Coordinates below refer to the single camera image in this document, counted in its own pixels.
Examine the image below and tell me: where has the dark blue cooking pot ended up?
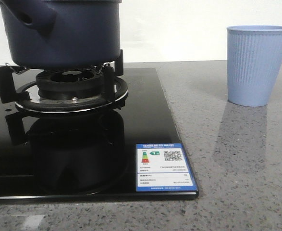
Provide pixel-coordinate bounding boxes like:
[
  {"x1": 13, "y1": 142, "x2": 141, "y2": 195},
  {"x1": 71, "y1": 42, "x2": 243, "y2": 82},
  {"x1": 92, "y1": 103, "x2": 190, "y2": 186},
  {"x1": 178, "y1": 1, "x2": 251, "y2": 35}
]
[{"x1": 0, "y1": 0, "x2": 121, "y2": 70}]

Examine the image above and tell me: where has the blue white energy label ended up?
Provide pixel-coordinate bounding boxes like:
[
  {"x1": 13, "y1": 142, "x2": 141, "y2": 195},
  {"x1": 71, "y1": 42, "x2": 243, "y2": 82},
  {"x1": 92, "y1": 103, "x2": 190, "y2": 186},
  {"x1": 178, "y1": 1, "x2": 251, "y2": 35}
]
[{"x1": 135, "y1": 143, "x2": 198, "y2": 192}]

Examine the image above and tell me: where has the black round gas burner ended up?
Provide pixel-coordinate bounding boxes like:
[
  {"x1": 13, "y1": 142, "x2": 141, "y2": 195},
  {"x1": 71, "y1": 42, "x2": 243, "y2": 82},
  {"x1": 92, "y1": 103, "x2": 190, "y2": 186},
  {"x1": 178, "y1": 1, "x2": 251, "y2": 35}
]
[{"x1": 36, "y1": 70, "x2": 103, "y2": 100}]

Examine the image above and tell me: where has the black pot support grate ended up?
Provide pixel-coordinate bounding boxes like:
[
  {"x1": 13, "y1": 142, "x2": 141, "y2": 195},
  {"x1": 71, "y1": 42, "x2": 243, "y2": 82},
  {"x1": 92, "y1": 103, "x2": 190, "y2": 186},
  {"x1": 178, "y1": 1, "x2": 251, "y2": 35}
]
[{"x1": 0, "y1": 53, "x2": 128, "y2": 114}]

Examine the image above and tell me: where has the light blue ribbed cup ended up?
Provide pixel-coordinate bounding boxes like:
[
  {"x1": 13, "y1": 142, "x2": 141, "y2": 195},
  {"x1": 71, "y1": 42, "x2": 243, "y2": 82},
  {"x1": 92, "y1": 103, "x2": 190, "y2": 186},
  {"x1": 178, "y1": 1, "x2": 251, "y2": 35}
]
[{"x1": 227, "y1": 25, "x2": 282, "y2": 107}]

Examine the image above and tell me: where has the black glass gas stove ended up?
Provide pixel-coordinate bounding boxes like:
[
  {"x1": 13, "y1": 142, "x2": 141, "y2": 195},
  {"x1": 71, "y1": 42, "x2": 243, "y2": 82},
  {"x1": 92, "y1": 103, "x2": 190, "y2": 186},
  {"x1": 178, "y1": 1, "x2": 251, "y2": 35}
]
[{"x1": 0, "y1": 68, "x2": 199, "y2": 204}]

